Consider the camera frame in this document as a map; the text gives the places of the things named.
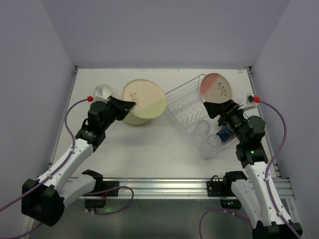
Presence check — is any white ceramic bowl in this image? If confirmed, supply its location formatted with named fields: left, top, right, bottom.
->
left=93, top=84, right=113, bottom=102

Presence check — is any cream plate green patch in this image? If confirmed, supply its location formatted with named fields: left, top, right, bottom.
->
left=123, top=113, right=153, bottom=125

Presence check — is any cream plate orange patch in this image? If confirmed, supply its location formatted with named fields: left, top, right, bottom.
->
left=200, top=73, right=233, bottom=104

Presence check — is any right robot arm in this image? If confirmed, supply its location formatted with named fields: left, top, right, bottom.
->
left=203, top=100, right=303, bottom=239

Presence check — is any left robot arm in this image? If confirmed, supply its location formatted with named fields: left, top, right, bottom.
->
left=21, top=96, right=136, bottom=227

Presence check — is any clear glass far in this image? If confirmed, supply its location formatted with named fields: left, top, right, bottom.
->
left=196, top=120, right=211, bottom=135

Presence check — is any clear glass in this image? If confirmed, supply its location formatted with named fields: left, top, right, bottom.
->
left=207, top=134, right=222, bottom=149
left=196, top=120, right=211, bottom=135

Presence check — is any blue mug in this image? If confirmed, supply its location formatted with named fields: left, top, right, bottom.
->
left=216, top=125, right=236, bottom=143

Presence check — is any clear glass near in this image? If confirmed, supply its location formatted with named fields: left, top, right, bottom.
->
left=207, top=134, right=222, bottom=149

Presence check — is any white wire dish rack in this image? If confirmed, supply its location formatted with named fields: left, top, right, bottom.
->
left=165, top=74, right=237, bottom=158

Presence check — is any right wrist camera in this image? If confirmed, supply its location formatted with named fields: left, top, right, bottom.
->
left=239, top=94, right=257, bottom=111

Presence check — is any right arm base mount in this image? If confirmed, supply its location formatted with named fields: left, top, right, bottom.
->
left=206, top=175, right=242, bottom=210

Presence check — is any aluminium mounting rail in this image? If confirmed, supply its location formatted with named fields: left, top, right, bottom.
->
left=103, top=178, right=294, bottom=200

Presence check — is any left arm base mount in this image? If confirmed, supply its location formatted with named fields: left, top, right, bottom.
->
left=84, top=180, right=120, bottom=212

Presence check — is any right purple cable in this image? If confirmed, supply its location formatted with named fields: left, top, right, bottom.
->
left=199, top=96, right=302, bottom=239

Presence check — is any purple cable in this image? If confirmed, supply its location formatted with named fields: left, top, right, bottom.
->
left=199, top=96, right=302, bottom=239
left=0, top=96, right=135, bottom=239

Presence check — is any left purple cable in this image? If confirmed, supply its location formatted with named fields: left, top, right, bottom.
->
left=0, top=96, right=135, bottom=239

